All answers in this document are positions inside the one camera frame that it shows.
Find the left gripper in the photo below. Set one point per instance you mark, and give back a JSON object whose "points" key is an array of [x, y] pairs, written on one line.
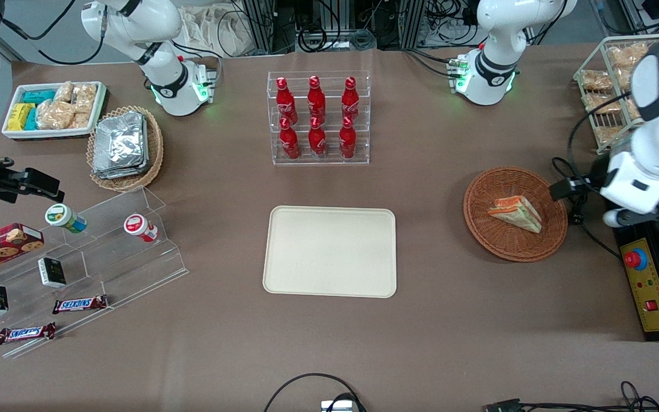
{"points": [[591, 178]]}

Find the triangular sandwich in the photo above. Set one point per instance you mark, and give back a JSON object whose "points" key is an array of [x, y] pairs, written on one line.
{"points": [[518, 213]]}

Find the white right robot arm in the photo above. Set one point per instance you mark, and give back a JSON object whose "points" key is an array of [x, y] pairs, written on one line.
{"points": [[158, 23]]}

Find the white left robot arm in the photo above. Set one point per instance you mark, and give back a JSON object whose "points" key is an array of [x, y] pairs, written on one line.
{"points": [[495, 34]]}

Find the white rectangular snack tray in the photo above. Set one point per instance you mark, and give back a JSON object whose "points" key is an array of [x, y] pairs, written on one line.
{"points": [[49, 133]]}

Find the brown round wicker basket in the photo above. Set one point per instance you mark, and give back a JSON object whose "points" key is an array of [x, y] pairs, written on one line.
{"points": [[507, 240]]}

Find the light oval wicker basket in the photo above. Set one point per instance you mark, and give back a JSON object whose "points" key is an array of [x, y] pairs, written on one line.
{"points": [[126, 180]]}

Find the beige plastic tray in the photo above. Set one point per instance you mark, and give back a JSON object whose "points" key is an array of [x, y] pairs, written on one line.
{"points": [[329, 252]]}

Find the green lid yogurt cup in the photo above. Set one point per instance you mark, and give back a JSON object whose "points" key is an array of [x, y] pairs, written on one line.
{"points": [[62, 216]]}

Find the teal snack pack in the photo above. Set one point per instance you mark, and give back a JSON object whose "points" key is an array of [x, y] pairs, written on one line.
{"points": [[31, 119], [39, 96]]}

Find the clear fried snack bag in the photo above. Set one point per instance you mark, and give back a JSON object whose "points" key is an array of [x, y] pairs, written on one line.
{"points": [[632, 109], [601, 103], [624, 79], [624, 55], [608, 135], [596, 80]]}

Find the yellow snack pack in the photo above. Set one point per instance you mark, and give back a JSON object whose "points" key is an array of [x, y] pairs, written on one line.
{"points": [[19, 117]]}

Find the clear rice cracker bag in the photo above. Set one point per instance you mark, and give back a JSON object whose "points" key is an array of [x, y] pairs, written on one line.
{"points": [[80, 120], [84, 97], [55, 114], [64, 91]]}

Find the silver foil packs stack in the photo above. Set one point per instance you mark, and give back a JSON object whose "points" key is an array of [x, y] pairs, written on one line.
{"points": [[119, 143]]}

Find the red emergency stop button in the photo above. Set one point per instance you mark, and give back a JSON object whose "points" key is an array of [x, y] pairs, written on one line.
{"points": [[636, 259]]}

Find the red lid yogurt cup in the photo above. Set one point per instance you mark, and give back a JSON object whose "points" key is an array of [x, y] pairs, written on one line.
{"points": [[138, 225]]}

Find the brown Snickers bar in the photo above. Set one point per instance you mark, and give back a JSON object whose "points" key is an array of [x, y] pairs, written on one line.
{"points": [[79, 304], [25, 333]]}

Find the clear acrylic stepped display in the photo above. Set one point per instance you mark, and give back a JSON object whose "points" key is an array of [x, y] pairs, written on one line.
{"points": [[135, 269]]}

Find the black appliance with yellow panel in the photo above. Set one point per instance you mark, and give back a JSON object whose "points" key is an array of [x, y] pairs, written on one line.
{"points": [[658, 286]]}

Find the red cola bottle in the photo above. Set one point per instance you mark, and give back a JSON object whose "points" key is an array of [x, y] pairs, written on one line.
{"points": [[347, 142], [286, 103], [350, 102], [317, 142], [316, 102], [290, 143]]}

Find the beige cloth bag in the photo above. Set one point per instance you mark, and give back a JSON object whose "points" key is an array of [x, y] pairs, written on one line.
{"points": [[215, 28]]}

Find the clear acrylic bottle rack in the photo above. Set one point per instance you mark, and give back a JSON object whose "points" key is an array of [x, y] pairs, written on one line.
{"points": [[318, 162]]}

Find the small silver device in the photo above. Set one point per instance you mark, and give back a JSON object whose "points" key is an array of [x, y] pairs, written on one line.
{"points": [[338, 406]]}

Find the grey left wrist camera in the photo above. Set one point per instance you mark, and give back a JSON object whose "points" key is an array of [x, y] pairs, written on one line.
{"points": [[616, 218]]}

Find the aluminium frame post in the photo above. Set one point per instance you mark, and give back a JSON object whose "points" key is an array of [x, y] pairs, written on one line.
{"points": [[264, 26]]}

